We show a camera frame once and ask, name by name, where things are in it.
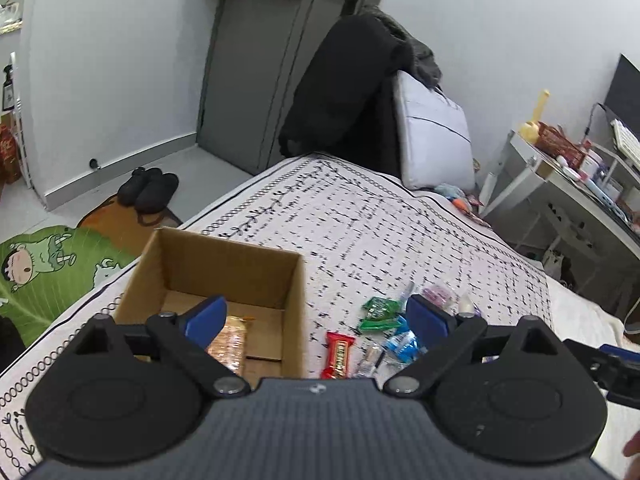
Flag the blue snack packet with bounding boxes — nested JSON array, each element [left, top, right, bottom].
[[384, 316, 420, 364]]

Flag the orange cracker packet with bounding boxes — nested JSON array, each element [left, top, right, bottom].
[[206, 315, 250, 376]]

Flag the green snack packet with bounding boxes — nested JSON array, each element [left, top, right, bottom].
[[362, 297, 401, 322]]

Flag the purple candy packet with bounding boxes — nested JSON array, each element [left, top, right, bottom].
[[421, 284, 457, 310]]

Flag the brown cardboard box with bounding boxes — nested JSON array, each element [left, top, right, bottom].
[[114, 228, 307, 386]]

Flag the red candy bar wrapper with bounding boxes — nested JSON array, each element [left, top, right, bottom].
[[320, 332, 355, 379]]

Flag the patterned white bed cover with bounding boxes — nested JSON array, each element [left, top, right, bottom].
[[0, 153, 554, 480]]

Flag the white blanket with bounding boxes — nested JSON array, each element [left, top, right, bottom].
[[547, 278, 639, 479]]

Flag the black slippers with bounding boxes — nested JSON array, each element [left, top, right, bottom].
[[116, 167, 179, 214]]

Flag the green cartoon floor mat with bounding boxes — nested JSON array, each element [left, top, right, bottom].
[[1, 226, 134, 346]]

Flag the white desk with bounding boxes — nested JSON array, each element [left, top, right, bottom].
[[480, 131, 639, 318]]

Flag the grey pillow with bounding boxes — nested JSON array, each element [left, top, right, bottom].
[[393, 70, 475, 192]]

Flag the red plastic basket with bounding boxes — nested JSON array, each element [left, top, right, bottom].
[[535, 122, 586, 170]]

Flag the black jacket on chair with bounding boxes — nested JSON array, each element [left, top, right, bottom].
[[278, 6, 442, 177]]

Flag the white keyboard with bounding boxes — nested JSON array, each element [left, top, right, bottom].
[[611, 119, 640, 170]]

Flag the black monitor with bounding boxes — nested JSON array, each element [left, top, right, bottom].
[[604, 54, 640, 136]]

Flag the grey door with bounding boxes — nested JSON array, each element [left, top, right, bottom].
[[196, 0, 380, 174]]

